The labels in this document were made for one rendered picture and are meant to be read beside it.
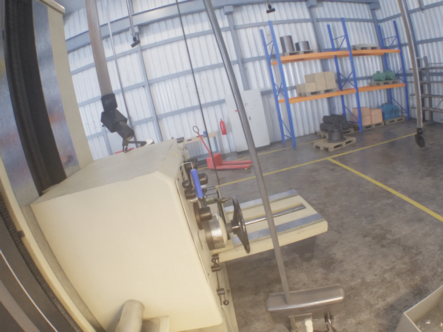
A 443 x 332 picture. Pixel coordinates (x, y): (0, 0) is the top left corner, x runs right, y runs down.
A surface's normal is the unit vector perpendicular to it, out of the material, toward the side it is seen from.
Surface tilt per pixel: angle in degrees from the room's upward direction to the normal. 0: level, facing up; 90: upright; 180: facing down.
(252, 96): 90
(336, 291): 20
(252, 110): 90
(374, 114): 90
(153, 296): 90
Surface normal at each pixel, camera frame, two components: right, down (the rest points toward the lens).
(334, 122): 0.11, 0.26
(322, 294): -0.25, -0.78
